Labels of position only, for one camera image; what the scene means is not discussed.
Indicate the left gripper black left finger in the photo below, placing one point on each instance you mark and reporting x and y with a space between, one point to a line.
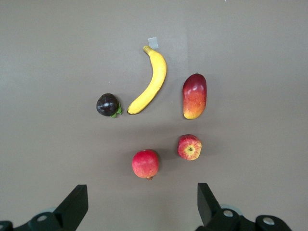
69 211

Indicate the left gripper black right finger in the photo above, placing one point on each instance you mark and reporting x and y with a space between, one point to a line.
211 216

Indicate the red yellow mango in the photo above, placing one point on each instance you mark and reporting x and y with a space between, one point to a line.
195 96

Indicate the yellow banana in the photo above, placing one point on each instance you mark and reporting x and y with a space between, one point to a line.
156 72

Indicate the red pomegranate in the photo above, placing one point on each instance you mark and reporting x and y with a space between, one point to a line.
145 163

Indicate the small grey tape piece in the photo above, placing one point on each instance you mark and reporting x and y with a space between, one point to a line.
153 42

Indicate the dark purple eggplant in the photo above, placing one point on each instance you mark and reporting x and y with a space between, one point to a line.
107 104

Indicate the red yellow apple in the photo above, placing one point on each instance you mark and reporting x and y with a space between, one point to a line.
189 147

